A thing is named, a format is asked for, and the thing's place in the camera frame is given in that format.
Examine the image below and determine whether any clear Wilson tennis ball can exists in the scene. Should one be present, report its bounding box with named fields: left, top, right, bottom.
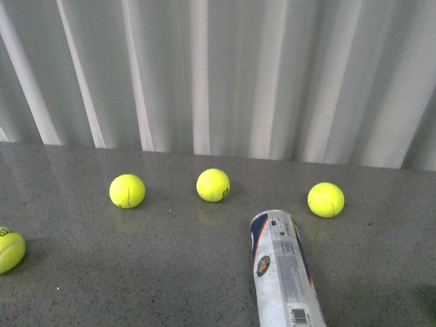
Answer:
left=250, top=210, right=326, bottom=326

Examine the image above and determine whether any yellow tennis ball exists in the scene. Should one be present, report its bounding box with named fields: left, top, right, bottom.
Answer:
left=307, top=182, right=345, bottom=218
left=109, top=174, right=146, bottom=209
left=196, top=168, right=230, bottom=203
left=0, top=227, right=26, bottom=274

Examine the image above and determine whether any leftmost yellow tennis ball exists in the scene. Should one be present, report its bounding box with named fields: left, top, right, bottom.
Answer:
left=0, top=227, right=26, bottom=274

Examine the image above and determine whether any white pleated curtain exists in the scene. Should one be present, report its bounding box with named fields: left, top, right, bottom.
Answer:
left=1, top=1, right=435, bottom=171

